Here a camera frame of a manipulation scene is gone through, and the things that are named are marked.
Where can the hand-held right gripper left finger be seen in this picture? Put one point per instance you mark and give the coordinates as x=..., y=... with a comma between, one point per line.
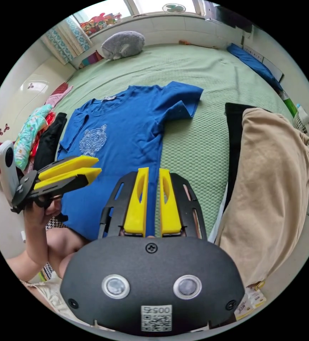
x=136, y=210

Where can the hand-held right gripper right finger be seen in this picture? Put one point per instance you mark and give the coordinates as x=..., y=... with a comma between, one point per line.
x=170, y=213

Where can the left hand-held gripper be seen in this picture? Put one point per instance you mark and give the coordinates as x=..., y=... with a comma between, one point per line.
x=27, y=190

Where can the person's left forearm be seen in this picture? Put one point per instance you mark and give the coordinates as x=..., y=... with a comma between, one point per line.
x=34, y=245

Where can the blue short sleeve shirt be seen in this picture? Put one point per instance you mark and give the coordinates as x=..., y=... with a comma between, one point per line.
x=122, y=128

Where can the person's left hand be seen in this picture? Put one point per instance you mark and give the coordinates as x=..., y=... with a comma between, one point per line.
x=38, y=217

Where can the colourful pile of clothes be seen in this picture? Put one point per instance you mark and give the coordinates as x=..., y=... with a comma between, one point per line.
x=29, y=133

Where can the bed with green mat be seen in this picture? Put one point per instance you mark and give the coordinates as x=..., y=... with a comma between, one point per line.
x=197, y=149

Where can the person's body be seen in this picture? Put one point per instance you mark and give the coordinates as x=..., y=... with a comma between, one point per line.
x=61, y=247

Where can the white cupboard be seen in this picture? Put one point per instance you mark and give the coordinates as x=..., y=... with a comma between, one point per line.
x=23, y=90

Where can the beige and black pile of clothes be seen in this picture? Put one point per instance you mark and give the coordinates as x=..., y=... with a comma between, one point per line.
x=263, y=173

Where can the white and yellow packet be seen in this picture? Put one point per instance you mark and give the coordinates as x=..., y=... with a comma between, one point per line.
x=251, y=302

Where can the patterned curtain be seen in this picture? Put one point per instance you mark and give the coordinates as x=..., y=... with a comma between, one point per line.
x=63, y=40

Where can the grey plush cushion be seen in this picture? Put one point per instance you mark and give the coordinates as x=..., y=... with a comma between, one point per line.
x=123, y=44

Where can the colourful toy heap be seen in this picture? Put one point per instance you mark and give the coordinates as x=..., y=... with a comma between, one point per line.
x=98, y=22

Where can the blue pillow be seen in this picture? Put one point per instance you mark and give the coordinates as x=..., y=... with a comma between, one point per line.
x=253, y=62

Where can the window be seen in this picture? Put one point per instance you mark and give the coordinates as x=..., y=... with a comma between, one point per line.
x=154, y=6

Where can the green fan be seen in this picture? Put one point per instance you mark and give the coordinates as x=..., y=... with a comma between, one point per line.
x=173, y=8

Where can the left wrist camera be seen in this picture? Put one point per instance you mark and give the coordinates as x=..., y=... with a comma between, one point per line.
x=7, y=170

